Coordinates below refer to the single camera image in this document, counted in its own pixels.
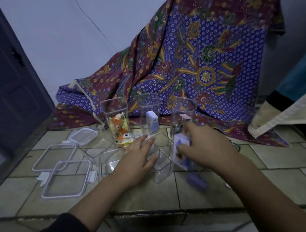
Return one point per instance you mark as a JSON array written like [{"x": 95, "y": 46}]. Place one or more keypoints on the person's right hand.
[{"x": 210, "y": 148}]

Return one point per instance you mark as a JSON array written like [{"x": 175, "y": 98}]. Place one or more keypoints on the person's left hand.
[{"x": 133, "y": 162}]

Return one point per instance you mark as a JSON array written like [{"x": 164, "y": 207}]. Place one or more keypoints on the person's left thumb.
[{"x": 153, "y": 160}]

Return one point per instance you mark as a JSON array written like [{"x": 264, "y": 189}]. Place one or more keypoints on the person's left middle finger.
[{"x": 141, "y": 139}]

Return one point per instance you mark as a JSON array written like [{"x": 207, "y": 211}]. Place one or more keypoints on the person's right thumb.
[{"x": 184, "y": 150}]

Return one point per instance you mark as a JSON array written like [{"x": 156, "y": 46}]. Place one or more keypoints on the purple white sachet packet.
[{"x": 179, "y": 143}]

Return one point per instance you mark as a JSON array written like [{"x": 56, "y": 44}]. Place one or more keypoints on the clear plastic container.
[
  {"x": 183, "y": 106},
  {"x": 145, "y": 101},
  {"x": 95, "y": 148},
  {"x": 162, "y": 153},
  {"x": 112, "y": 107}
]

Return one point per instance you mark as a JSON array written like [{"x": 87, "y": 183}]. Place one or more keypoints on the person's right forearm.
[{"x": 263, "y": 193}]

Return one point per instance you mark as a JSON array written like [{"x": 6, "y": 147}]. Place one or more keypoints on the person's left forearm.
[{"x": 100, "y": 203}]

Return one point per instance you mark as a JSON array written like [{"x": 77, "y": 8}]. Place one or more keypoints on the white blue small box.
[{"x": 152, "y": 121}]

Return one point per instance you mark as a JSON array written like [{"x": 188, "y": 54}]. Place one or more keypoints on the pile of colourful sachets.
[{"x": 119, "y": 126}]

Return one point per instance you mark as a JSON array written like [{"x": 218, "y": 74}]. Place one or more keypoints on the pink white small packet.
[{"x": 185, "y": 117}]

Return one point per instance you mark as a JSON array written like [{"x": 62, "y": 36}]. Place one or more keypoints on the purple small box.
[{"x": 197, "y": 182}]

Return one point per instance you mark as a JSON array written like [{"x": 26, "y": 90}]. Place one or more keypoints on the small clear container lid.
[{"x": 83, "y": 136}]

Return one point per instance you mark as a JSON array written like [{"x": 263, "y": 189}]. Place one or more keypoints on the purple floral batik cloth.
[{"x": 191, "y": 59}]

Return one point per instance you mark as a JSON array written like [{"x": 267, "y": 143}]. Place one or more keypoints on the teal black white fabric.
[{"x": 275, "y": 112}]

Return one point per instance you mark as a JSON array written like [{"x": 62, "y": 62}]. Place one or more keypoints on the clear square container lid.
[
  {"x": 38, "y": 165},
  {"x": 47, "y": 188}
]

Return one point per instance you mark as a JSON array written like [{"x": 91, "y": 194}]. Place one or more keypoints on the black sleeve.
[{"x": 64, "y": 223}]

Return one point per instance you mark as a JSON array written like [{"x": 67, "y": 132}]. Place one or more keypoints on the dark grey door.
[{"x": 19, "y": 100}]

